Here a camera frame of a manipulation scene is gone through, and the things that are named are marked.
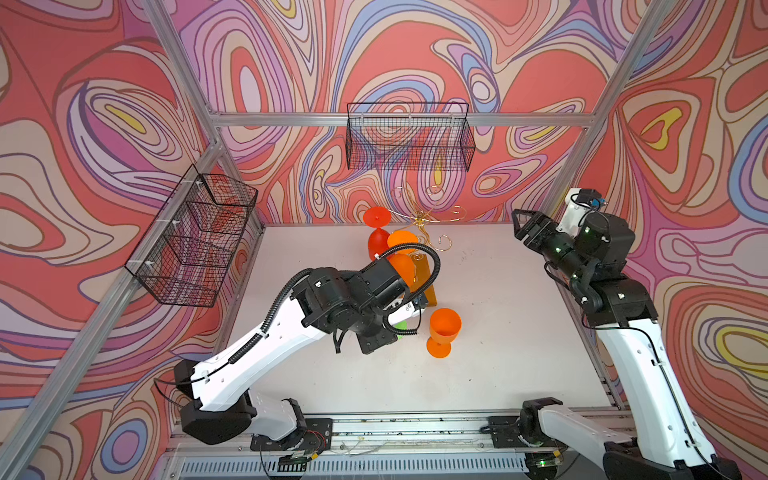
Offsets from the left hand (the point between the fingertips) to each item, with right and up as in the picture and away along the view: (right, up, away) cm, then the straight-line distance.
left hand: (389, 328), depth 62 cm
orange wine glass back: (+15, -4, +17) cm, 23 cm away
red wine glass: (-3, +19, +19) cm, 27 cm away
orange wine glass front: (+7, +12, +33) cm, 36 cm away
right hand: (+29, +22, +2) cm, 37 cm away
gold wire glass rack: (+9, +25, +16) cm, 31 cm away
